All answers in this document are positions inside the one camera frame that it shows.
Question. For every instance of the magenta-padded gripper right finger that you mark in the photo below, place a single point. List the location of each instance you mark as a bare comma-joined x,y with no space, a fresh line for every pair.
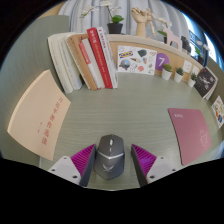
160,166

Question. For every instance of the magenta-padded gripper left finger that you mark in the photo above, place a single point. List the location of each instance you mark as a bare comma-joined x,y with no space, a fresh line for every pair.
66,168

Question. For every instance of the grey computer mouse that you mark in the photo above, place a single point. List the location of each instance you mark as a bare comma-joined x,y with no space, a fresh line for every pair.
109,160

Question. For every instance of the mauve pink mouse pad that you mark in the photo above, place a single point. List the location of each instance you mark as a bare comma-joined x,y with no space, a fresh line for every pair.
191,133

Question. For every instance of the beige book with red text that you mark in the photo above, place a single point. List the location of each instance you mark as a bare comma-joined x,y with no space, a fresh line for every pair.
38,116

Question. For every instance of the colourful illustrated book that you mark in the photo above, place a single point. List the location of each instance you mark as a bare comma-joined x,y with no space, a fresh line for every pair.
219,111

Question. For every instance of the small potted green plant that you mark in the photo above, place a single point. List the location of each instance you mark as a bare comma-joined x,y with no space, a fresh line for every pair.
191,82
166,74
178,77

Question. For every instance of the white book behind black book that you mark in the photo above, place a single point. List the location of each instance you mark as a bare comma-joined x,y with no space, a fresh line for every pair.
213,91

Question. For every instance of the black cover book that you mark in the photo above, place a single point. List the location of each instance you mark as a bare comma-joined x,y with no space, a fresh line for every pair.
205,81

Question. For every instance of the thin white book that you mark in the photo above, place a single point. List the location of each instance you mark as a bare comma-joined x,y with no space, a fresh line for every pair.
71,66

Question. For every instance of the brown kraft book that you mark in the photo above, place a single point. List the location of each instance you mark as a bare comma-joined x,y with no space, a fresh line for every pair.
81,65

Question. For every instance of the thick white book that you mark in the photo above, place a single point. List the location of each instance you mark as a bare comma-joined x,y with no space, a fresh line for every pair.
58,63

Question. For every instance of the purple round number card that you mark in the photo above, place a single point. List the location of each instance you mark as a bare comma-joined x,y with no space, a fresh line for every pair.
161,61

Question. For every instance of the white book with red label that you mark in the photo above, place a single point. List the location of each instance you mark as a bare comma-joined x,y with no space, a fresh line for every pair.
91,65

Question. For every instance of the white sticker sheet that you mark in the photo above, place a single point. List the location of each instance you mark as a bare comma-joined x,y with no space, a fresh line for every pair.
136,60

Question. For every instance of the green desk divider panel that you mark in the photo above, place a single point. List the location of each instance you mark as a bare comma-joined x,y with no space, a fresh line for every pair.
23,56
216,70

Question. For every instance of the white orchid in dark pot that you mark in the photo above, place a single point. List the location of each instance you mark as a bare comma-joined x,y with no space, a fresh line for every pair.
200,53

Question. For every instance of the black wooden horse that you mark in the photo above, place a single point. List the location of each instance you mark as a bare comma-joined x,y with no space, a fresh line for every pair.
185,45

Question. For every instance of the wooden desk back shelf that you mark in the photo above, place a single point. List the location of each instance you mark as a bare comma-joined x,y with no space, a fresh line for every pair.
143,42

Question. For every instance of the pink wooden horse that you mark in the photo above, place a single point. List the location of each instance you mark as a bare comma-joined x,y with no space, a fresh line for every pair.
173,39

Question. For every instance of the white orchid behind horse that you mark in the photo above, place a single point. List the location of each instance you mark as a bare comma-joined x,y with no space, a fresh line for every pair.
163,33

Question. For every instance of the wooden hand model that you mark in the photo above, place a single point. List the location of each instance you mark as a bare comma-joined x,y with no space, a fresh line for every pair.
140,23

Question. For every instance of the white orchid in black pot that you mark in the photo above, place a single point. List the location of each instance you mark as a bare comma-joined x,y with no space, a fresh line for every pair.
115,28

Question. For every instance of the grey curtain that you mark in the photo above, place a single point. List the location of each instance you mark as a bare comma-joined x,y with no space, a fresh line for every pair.
86,5

